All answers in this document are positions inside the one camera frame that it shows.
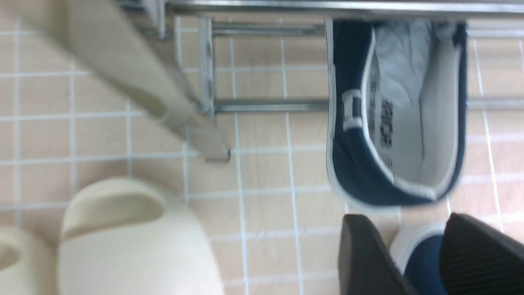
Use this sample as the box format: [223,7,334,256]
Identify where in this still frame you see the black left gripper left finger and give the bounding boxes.
[338,214,417,295]

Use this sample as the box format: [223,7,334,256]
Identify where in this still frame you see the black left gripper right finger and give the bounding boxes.
[439,213,524,295]

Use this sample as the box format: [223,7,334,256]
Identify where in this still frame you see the navy canvas sneaker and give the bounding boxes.
[325,19,468,209]
[390,223,447,295]

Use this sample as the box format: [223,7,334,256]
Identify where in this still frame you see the silver metal shoe rack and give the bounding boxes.
[119,0,524,164]

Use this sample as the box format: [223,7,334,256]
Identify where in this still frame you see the right cream foam slide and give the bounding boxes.
[58,178,225,295]

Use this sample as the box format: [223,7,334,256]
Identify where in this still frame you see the cream foam slide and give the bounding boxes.
[58,178,225,295]
[0,227,58,295]

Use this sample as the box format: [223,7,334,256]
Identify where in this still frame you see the left cream foam slide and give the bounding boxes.
[0,227,58,295]

